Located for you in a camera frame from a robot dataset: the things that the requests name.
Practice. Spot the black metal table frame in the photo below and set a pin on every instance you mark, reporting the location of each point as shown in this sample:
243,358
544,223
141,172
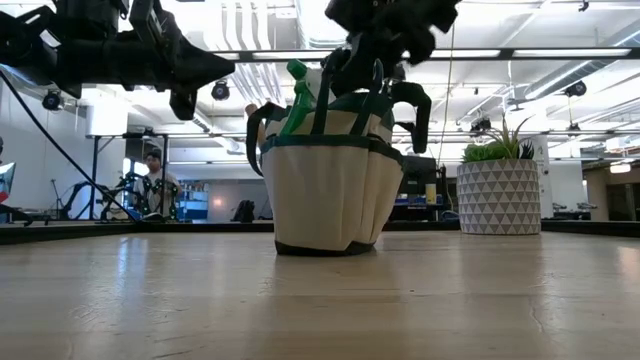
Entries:
150,227

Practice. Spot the person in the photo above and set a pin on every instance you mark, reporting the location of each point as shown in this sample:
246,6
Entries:
155,185

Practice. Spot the potted plant triangle-pattern pot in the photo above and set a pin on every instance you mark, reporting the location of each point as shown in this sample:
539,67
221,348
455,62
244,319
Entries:
497,197

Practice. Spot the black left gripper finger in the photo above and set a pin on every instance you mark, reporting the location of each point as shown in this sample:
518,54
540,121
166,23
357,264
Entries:
197,56
197,77

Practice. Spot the cream green-trimmed gardening bag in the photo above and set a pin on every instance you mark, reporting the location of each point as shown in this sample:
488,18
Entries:
325,200

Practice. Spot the black background robot arm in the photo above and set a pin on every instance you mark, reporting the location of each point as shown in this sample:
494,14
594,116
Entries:
82,200

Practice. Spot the silver ventilation duct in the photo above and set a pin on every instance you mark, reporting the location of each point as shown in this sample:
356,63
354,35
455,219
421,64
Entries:
310,25

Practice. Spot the black backpack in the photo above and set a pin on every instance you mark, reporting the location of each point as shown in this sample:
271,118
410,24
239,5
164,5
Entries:
244,211

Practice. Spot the dark background monitor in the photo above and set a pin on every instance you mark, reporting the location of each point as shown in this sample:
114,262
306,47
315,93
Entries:
415,172

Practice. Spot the computer monitor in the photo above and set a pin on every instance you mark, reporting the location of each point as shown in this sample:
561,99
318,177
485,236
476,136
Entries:
6,179

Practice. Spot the blue cabinet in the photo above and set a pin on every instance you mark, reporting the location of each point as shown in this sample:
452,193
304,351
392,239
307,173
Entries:
192,202

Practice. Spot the black overhead frame bar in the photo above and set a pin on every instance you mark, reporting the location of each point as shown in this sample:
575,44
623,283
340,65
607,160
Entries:
506,54

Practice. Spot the black metal stand frame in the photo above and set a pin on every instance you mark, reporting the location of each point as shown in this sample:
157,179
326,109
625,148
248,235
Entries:
95,175

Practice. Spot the green spray bottle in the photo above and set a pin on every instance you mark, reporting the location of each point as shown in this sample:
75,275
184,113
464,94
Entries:
300,100

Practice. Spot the yellow cup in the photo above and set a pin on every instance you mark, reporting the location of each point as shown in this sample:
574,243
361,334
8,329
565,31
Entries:
430,194

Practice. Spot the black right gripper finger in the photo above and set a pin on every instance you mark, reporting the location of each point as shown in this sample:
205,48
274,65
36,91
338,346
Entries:
380,65
350,70

